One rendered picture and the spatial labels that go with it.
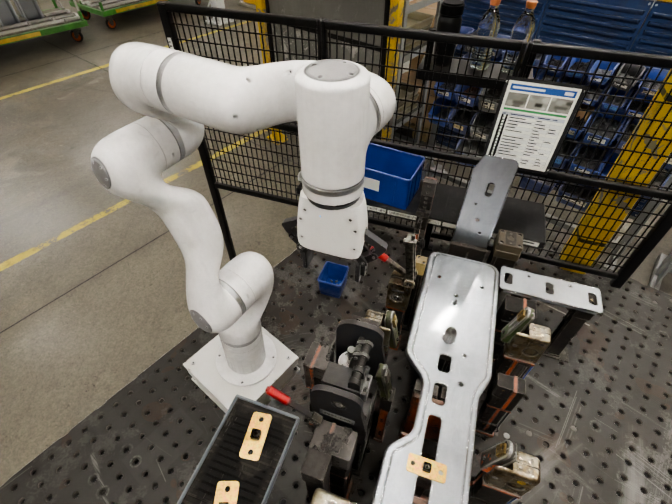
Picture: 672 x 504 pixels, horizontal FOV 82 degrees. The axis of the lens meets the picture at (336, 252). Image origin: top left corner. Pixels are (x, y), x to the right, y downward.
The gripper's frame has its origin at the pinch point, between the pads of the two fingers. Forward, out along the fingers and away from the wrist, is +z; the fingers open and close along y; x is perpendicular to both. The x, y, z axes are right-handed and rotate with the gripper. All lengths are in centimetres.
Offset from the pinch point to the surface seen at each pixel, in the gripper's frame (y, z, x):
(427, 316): 18, 45, 28
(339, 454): 7.2, 37.0, -16.8
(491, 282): 35, 45, 48
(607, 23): 70, 12, 209
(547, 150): 43, 21, 90
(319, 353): -4.9, 37.0, 3.1
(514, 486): 44, 48, -7
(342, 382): 3.9, 29.0, -5.7
